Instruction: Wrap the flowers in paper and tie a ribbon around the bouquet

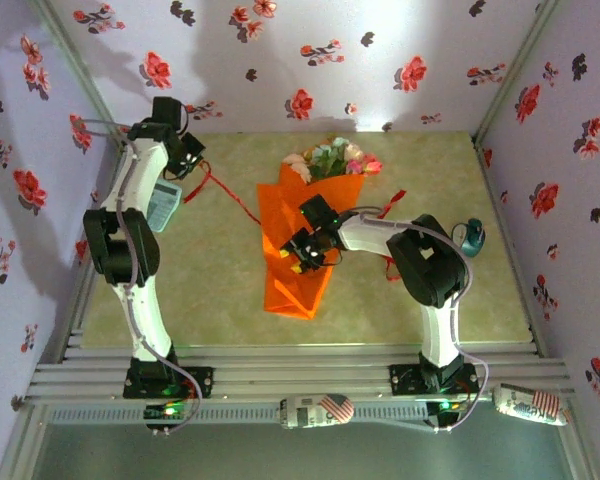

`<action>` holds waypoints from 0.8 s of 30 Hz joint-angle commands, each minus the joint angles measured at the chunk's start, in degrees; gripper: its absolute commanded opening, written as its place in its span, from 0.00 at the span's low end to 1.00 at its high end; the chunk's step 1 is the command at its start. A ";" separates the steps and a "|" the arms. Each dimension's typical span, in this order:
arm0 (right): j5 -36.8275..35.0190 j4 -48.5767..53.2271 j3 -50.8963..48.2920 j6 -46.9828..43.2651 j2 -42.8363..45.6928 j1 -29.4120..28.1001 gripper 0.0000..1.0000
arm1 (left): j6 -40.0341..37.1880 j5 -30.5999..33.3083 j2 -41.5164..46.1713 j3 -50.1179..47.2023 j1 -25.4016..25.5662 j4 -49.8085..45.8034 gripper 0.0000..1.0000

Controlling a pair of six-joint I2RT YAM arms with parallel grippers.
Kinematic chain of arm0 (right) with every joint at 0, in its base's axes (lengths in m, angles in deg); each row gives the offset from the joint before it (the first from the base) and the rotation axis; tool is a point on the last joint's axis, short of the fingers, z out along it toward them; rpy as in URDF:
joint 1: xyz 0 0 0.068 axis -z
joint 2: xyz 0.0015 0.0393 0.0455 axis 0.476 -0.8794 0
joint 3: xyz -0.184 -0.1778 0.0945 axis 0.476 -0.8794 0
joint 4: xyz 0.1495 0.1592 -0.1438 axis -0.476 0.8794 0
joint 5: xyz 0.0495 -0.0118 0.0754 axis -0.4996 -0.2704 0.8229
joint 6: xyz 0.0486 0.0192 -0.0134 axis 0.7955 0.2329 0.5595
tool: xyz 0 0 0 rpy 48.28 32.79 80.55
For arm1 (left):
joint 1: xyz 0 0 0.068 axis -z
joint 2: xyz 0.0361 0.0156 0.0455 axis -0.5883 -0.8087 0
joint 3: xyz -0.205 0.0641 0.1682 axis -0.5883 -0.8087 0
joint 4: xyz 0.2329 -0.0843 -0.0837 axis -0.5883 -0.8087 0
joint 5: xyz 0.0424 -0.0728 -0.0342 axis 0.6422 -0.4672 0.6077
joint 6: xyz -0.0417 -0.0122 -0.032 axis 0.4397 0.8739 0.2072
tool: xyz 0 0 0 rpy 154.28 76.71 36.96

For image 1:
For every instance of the orange wrapping paper sheet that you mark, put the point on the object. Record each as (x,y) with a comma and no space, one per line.
(290,290)

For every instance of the red ribbon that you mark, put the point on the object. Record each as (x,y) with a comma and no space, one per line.
(230,195)

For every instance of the artificial flower bunch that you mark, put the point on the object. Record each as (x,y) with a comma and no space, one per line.
(335,157)

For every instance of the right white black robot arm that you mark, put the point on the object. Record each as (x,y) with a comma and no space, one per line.
(440,335)

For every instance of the light blue calculator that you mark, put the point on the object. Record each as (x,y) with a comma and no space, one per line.
(165,210)

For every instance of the flag print cloth pouch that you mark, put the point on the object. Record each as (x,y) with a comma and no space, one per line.
(315,411)
(530,405)

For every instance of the aluminium frame rail bank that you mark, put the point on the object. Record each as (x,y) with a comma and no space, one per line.
(300,372)

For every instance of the aluminium frame post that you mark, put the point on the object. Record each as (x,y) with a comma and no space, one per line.
(512,75)
(83,75)

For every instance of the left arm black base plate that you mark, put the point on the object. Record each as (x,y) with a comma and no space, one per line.
(205,382)

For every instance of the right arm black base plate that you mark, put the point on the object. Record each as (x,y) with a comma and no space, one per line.
(400,380)

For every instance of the aluminium table side rail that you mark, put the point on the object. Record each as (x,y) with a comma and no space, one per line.
(80,320)
(532,325)

